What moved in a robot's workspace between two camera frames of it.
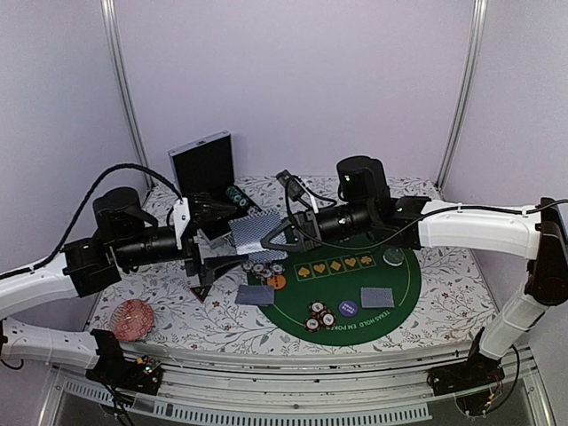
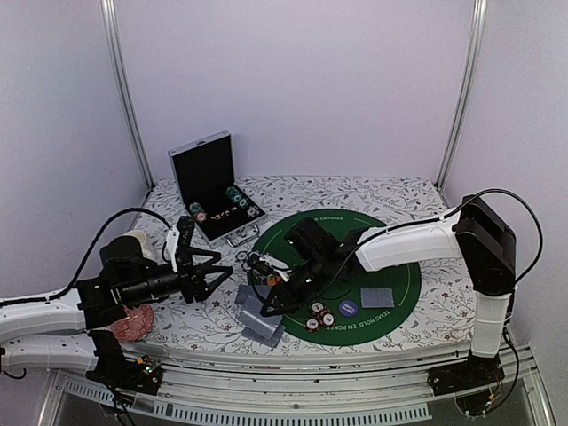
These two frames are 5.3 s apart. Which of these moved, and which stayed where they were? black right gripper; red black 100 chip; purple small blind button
Moved: black right gripper
Stayed: purple small blind button; red black 100 chip
